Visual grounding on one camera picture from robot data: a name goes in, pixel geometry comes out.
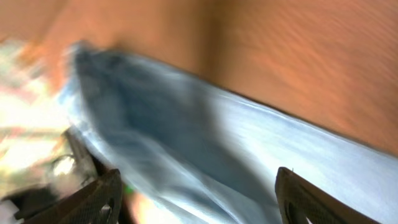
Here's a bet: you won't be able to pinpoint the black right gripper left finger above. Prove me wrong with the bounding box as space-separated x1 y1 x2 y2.
24 169 123 224

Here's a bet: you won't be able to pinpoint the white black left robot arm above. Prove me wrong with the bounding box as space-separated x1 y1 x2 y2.
1 129 98 223

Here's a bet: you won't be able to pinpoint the light blue denim jeans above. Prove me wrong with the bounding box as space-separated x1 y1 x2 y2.
59 42 397 223

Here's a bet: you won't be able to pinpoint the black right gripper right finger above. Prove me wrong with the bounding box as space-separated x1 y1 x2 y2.
275 167 376 224

